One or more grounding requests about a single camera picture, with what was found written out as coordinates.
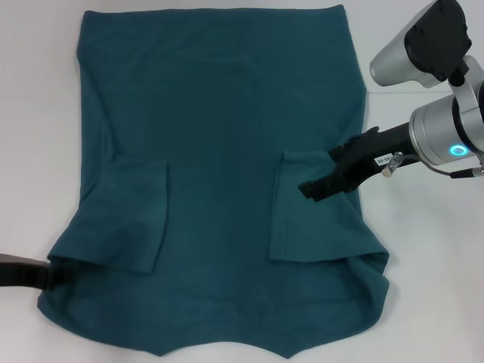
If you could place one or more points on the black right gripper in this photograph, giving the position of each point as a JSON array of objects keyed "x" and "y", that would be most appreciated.
[{"x": 370, "y": 151}]

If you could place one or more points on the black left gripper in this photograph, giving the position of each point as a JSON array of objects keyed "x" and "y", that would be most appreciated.
[{"x": 22, "y": 272}]

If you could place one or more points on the teal blue shirt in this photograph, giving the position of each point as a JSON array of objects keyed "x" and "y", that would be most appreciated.
[{"x": 219, "y": 170}]

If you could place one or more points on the silver cylinder gripper connector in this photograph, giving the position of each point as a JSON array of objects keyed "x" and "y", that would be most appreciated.
[{"x": 392, "y": 165}]

